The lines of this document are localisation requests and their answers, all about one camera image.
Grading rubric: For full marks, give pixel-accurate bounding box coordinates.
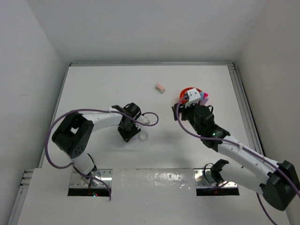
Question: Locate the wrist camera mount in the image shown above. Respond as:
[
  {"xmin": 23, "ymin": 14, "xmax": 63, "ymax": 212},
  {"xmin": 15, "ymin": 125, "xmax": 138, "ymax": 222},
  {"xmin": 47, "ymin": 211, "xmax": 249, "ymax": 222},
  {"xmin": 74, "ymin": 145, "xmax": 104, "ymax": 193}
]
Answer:
[
  {"xmin": 185, "ymin": 88, "xmax": 201, "ymax": 108},
  {"xmin": 137, "ymin": 115, "xmax": 150, "ymax": 125}
]

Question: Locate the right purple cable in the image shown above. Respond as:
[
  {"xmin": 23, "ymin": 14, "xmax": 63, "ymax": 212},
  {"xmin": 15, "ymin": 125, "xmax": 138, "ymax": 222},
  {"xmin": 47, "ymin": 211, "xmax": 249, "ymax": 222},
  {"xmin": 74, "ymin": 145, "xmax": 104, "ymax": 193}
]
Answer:
[{"xmin": 175, "ymin": 95, "xmax": 300, "ymax": 225}]

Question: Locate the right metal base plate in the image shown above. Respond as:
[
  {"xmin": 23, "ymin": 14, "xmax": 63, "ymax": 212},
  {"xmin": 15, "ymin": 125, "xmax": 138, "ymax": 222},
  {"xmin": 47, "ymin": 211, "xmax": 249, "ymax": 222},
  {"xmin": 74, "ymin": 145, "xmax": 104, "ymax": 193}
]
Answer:
[{"xmin": 194, "ymin": 168, "xmax": 238, "ymax": 189}]

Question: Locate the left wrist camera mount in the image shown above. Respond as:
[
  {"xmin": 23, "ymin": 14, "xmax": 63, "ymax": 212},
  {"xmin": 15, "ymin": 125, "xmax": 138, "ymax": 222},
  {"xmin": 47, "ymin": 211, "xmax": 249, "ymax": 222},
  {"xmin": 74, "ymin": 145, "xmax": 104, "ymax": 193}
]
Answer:
[{"xmin": 137, "ymin": 115, "xmax": 150, "ymax": 125}]

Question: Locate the orange round divided container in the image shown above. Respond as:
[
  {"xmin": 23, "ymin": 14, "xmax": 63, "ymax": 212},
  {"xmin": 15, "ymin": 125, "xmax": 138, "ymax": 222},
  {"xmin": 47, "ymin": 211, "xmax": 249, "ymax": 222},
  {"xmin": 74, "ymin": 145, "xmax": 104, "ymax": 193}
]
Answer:
[{"xmin": 179, "ymin": 87, "xmax": 203, "ymax": 101}]

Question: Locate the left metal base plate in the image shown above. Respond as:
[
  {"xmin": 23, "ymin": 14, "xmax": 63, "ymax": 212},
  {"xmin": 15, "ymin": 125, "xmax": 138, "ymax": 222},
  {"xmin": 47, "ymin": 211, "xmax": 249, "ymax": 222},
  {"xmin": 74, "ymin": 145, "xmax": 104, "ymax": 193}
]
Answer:
[{"xmin": 69, "ymin": 169, "xmax": 113, "ymax": 188}]

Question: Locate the light pink highlighter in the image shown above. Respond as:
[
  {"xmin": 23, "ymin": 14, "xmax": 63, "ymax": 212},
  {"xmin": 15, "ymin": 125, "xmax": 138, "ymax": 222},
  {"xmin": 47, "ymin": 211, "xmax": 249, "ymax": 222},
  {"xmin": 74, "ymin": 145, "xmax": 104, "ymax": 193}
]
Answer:
[{"xmin": 200, "ymin": 97, "xmax": 209, "ymax": 105}]

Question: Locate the metal base plate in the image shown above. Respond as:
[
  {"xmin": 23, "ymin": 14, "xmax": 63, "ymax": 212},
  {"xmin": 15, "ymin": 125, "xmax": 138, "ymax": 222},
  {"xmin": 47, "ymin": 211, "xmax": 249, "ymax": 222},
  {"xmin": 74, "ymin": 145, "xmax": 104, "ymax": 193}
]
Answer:
[
  {"xmin": 69, "ymin": 169, "xmax": 113, "ymax": 188},
  {"xmin": 194, "ymin": 168, "xmax": 238, "ymax": 189}
]

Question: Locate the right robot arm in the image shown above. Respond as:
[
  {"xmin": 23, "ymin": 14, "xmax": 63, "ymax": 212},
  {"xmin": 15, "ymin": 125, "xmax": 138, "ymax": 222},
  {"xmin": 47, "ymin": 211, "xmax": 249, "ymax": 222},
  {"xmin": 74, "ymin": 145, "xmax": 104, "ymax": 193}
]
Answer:
[{"xmin": 172, "ymin": 103, "xmax": 300, "ymax": 211}]

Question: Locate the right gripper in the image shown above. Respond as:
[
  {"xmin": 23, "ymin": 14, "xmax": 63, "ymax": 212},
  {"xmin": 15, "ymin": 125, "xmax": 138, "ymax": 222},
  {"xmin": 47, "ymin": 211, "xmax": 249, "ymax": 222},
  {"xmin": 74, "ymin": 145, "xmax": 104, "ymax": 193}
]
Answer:
[{"xmin": 172, "ymin": 100, "xmax": 203, "ymax": 135}]

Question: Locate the clear tape roll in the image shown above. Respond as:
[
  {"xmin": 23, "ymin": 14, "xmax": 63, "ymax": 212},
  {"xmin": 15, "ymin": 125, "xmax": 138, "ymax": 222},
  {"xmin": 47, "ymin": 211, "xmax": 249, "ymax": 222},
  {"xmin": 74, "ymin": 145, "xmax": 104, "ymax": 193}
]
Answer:
[{"xmin": 138, "ymin": 131, "xmax": 149, "ymax": 142}]

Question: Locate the pink mini stapler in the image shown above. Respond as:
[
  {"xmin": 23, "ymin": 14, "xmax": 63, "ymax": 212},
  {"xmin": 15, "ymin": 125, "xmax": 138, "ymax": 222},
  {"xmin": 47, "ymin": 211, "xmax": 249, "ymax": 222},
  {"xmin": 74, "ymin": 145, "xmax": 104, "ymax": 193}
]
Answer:
[{"xmin": 155, "ymin": 83, "xmax": 165, "ymax": 94}]

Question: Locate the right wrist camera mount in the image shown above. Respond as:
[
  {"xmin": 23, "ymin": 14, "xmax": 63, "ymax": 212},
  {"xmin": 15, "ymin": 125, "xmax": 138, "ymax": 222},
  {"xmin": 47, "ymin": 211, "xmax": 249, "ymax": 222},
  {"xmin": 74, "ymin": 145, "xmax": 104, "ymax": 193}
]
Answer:
[{"xmin": 185, "ymin": 88, "xmax": 201, "ymax": 108}]

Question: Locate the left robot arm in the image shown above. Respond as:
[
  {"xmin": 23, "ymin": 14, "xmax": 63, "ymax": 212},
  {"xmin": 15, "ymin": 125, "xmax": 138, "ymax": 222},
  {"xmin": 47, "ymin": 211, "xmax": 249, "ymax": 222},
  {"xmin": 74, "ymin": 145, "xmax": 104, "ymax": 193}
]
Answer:
[{"xmin": 52, "ymin": 103, "xmax": 142, "ymax": 187}]

